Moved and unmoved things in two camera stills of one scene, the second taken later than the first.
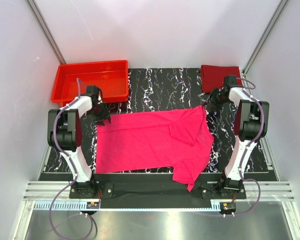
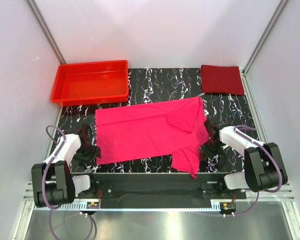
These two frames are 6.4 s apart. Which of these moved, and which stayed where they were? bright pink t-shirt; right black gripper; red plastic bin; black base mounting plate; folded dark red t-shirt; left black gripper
Moved: right black gripper; bright pink t-shirt; left black gripper
Stayed: folded dark red t-shirt; black base mounting plate; red plastic bin
